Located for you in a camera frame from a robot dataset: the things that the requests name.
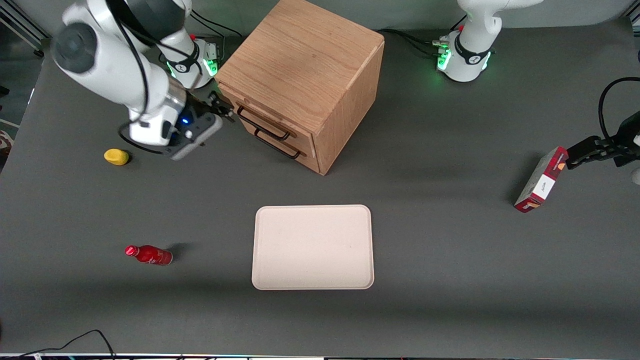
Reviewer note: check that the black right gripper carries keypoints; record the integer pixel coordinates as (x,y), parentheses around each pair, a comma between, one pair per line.
(206,108)

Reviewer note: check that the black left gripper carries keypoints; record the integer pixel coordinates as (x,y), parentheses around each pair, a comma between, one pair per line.
(628,136)

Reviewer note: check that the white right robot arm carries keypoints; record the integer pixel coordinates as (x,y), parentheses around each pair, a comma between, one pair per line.
(115,65)

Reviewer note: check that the oak wooden drawer cabinet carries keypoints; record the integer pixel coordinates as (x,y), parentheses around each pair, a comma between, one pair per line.
(305,60)

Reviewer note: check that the red and white carton box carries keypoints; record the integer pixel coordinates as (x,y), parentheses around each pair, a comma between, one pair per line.
(542,181)

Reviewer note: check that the yellow lemon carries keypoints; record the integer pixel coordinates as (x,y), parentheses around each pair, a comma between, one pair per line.
(116,157)

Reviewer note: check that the red metal bottle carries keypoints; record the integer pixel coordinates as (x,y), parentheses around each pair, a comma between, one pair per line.
(152,255)

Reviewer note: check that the beige rectangular tray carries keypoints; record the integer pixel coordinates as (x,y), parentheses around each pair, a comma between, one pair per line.
(315,250)

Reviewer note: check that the aluminium frame rail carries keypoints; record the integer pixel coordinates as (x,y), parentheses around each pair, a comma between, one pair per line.
(20,28)

